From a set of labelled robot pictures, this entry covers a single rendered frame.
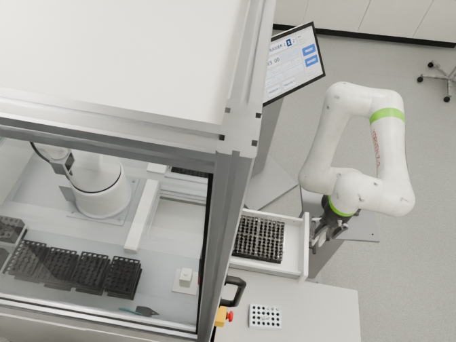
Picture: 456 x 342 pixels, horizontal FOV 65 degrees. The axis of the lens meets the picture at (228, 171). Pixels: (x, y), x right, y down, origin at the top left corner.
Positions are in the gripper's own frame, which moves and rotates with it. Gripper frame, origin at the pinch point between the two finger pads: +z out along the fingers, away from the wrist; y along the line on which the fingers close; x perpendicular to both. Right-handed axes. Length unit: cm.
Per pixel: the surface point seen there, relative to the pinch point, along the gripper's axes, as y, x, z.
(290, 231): -7.0, 11.8, 19.7
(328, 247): 21, 25, 53
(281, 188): 1, 91, 99
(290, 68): -17, 97, -3
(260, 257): -19.0, -4.2, 16.9
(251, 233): -24.2, 5.7, 16.9
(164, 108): -46, -38, -93
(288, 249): -7.4, 3.1, 19.8
